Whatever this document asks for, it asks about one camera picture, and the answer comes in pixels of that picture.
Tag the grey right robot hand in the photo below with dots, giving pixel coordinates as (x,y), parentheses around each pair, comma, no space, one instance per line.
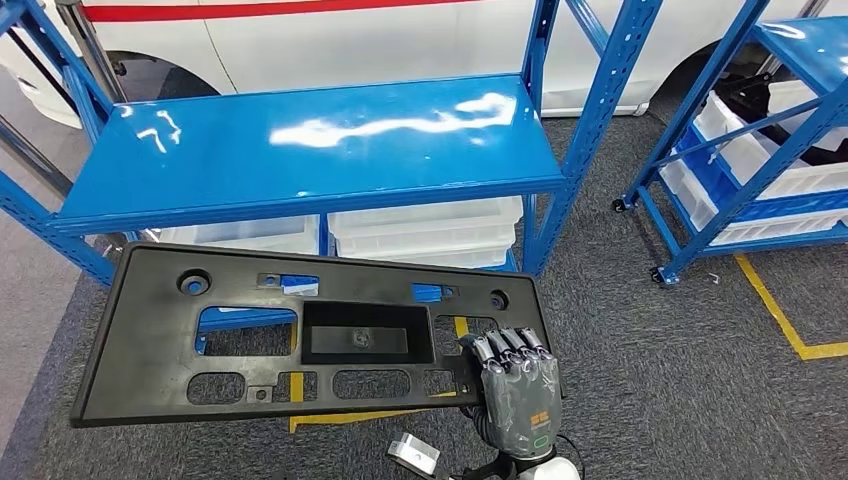
(520,404)

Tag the black plastic panel part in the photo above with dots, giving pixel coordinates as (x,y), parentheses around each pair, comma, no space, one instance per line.
(146,344)

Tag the blue metal shelf rack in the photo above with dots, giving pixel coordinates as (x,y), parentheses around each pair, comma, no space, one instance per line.
(265,166)
(808,50)

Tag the black curved plastic part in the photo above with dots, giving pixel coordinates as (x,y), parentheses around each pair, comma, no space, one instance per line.
(748,96)

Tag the yellow floor tape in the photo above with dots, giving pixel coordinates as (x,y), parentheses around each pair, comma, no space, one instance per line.
(775,311)
(344,418)

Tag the blue plastic bin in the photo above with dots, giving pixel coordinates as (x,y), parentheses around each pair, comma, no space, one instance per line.
(705,169)

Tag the white car red stripe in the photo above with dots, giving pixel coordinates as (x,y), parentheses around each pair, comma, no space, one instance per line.
(397,40)

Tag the grey metal bar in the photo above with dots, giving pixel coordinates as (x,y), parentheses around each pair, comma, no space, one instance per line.
(36,159)

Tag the chrome stanchion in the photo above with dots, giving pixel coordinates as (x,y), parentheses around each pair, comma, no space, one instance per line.
(93,53)

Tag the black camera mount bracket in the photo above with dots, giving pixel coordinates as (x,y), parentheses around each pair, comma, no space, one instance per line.
(484,474)

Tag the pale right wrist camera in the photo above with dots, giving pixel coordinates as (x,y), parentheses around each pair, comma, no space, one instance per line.
(414,454)

